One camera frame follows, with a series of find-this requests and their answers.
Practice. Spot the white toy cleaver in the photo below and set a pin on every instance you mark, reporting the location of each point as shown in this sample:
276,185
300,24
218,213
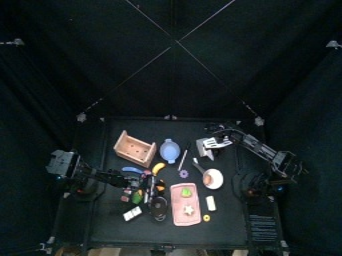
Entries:
212,143

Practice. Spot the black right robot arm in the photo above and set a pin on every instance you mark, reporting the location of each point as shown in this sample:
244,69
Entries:
262,150

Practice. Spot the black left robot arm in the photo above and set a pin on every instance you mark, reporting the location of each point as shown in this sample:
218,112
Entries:
95,173

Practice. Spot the green toy cup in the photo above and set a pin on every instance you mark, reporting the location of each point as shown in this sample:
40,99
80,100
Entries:
136,198

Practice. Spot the pink toy cube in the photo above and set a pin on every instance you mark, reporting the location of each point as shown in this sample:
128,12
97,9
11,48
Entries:
127,191

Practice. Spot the orange toy food piece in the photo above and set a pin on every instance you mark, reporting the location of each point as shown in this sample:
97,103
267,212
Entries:
160,186

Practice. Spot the blue curved toy piece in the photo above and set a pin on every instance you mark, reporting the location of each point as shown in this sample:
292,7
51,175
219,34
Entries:
131,169

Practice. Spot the yellow toy banana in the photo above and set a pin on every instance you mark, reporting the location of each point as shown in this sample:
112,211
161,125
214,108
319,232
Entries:
157,168

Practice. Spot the black round toy burner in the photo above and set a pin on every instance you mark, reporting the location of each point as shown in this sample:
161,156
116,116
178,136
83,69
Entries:
157,207

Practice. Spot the red toy cube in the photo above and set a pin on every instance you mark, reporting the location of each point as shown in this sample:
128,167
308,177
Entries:
124,198

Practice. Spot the white striped small box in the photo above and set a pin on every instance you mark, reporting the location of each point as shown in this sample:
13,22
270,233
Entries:
132,213

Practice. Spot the purple toy gear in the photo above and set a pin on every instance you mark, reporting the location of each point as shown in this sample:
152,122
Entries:
183,173

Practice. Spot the green toy food piece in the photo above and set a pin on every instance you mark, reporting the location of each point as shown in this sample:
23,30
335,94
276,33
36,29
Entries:
186,192

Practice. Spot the thin white toy knife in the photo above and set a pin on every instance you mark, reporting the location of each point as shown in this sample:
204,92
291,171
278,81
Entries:
183,159

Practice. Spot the open wooden crate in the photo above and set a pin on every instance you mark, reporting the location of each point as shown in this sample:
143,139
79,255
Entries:
133,150

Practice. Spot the blue toy pot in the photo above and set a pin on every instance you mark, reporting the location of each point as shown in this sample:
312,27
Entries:
169,150

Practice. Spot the yellow toy star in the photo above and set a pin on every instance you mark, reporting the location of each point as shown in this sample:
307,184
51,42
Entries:
188,210

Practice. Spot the frying pan with egg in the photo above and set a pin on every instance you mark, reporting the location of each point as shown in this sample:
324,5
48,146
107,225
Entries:
214,178

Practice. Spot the pink toy tray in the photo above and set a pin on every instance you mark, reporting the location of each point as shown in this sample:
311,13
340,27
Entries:
187,218

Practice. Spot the cream toy butter block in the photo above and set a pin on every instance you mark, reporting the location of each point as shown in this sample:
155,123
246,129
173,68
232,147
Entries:
210,203

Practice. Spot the white text label sticker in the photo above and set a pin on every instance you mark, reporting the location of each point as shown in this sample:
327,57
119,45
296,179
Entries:
262,228

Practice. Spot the metal frame corner bracket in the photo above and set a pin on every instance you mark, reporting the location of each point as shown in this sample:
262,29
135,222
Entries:
259,121
81,117

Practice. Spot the metal frame middle bracket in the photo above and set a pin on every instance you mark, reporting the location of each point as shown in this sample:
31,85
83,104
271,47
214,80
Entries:
169,117

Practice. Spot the grey frame clamp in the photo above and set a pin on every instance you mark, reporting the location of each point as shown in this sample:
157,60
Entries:
16,42
332,44

